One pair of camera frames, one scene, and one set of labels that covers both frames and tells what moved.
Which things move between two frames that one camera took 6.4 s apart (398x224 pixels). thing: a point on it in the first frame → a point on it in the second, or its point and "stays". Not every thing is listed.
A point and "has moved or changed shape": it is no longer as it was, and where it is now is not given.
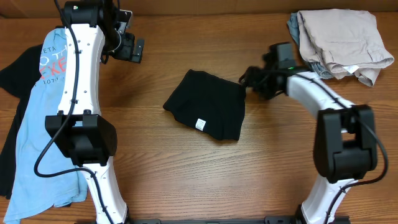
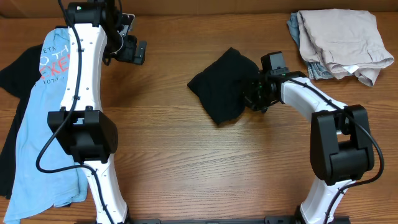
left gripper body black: (137, 50) stays
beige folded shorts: (344, 41) stays
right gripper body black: (252, 78) → (253, 98)
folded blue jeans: (293, 25) stays
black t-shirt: (208, 103) has moved or changed shape
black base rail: (153, 221) stays
